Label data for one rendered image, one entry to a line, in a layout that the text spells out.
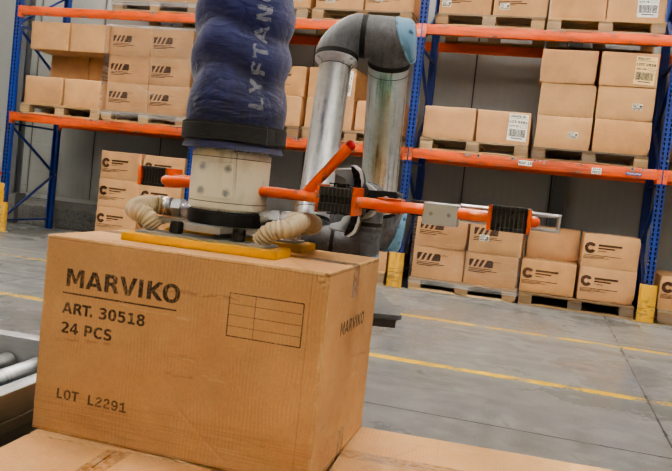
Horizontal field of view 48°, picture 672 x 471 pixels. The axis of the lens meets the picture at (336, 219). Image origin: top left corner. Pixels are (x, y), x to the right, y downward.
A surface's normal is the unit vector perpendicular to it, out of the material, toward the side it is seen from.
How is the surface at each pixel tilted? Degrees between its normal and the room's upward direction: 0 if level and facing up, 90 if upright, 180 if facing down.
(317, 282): 90
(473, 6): 91
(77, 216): 90
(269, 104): 79
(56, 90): 92
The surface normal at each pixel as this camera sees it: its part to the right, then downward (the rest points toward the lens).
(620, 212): -0.27, 0.02
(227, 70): 0.03, -0.22
